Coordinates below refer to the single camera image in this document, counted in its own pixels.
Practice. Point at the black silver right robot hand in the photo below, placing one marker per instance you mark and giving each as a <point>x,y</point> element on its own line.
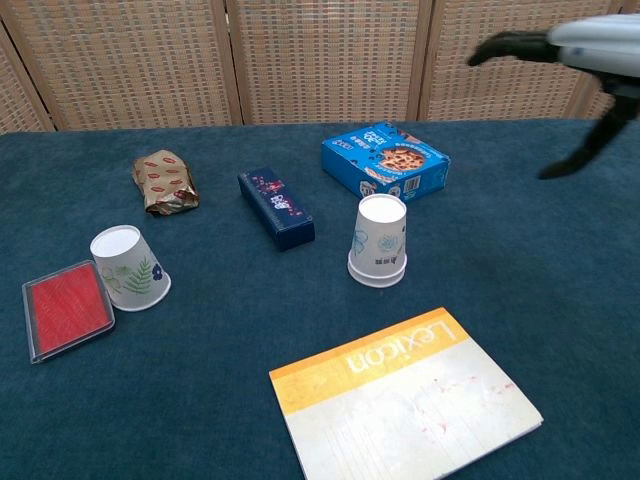
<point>600,45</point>

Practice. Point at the blue cookie box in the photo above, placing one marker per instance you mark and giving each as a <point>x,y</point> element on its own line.
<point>385,160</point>

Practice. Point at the woven bamboo folding screen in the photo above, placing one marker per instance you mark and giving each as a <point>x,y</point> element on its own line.
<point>320,60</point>

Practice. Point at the dark blue slim box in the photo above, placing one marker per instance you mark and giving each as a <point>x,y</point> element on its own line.
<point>277,210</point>

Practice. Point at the yellow white Lexicon notebook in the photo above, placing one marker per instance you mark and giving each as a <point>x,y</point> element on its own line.
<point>405,410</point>

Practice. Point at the gold foil snack wrapper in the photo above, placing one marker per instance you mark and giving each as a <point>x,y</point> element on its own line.
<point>162,180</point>

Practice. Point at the blue table cloth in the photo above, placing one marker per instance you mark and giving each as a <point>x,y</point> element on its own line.
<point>225,350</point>

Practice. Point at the white paper cup fern print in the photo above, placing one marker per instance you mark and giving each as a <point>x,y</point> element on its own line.
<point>130,277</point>

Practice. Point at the red ink pad case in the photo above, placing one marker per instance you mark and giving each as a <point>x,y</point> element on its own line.
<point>67,310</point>

